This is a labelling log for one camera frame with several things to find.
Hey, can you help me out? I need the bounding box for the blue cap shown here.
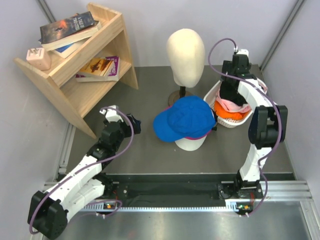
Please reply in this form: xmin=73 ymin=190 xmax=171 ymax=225
xmin=153 ymin=95 xmax=216 ymax=143

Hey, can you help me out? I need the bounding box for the black cap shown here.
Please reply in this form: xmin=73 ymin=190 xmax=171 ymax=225
xmin=219 ymin=79 xmax=247 ymax=107

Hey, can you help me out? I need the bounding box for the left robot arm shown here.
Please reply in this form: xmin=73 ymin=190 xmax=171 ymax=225
xmin=27 ymin=114 xmax=141 ymax=240

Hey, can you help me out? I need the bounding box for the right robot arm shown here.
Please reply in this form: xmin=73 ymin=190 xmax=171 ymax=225
xmin=218 ymin=52 xmax=288 ymax=198

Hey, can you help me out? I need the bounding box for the wooden shelf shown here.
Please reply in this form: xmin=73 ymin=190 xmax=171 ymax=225
xmin=13 ymin=2 xmax=138 ymax=139

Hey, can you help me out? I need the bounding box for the orange purple book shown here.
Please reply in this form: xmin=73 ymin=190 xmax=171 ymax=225
xmin=74 ymin=56 xmax=121 ymax=83

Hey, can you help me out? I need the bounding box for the white perforated basket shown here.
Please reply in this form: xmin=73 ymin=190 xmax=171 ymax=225
xmin=204 ymin=80 xmax=253 ymax=129

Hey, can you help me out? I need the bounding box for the orange cap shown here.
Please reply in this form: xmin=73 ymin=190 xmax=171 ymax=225
xmin=214 ymin=101 xmax=251 ymax=121

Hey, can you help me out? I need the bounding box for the beige mannequin head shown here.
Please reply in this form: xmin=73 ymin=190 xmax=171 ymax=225
xmin=166 ymin=28 xmax=205 ymax=88

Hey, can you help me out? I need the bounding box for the blue cover book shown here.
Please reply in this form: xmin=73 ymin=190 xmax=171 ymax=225
xmin=52 ymin=39 xmax=87 ymax=59

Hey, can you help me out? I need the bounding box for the pink power adapter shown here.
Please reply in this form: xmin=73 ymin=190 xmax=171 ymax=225
xmin=26 ymin=47 xmax=52 ymax=71

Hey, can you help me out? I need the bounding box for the dark cover paperback book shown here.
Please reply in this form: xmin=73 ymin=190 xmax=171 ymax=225
xmin=39 ymin=11 xmax=102 ymax=51

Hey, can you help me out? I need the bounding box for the light pink cap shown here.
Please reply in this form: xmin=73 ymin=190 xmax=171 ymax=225
xmin=215 ymin=88 xmax=252 ymax=113

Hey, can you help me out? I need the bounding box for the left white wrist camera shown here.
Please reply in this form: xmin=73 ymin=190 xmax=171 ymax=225
xmin=99 ymin=105 xmax=123 ymax=122

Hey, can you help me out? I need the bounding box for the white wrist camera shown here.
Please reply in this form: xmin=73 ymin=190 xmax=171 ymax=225
xmin=99 ymin=105 xmax=123 ymax=122
xmin=233 ymin=49 xmax=249 ymax=59

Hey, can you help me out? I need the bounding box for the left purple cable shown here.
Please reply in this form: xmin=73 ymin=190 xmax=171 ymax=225
xmin=27 ymin=106 xmax=135 ymax=235

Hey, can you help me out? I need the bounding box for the purple cable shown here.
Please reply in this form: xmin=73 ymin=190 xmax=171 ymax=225
xmin=208 ymin=37 xmax=283 ymax=218
xmin=27 ymin=106 xmax=135 ymax=235

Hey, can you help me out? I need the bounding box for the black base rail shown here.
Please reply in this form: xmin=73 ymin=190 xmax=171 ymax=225
xmin=99 ymin=172 xmax=253 ymax=208

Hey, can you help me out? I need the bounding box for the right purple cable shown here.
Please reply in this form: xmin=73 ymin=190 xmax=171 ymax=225
xmin=208 ymin=37 xmax=283 ymax=218

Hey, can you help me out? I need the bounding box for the white slotted cable duct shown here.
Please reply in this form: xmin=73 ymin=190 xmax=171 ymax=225
xmin=80 ymin=201 xmax=253 ymax=214

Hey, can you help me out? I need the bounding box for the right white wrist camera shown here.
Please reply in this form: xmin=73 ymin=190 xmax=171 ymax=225
xmin=233 ymin=49 xmax=249 ymax=59

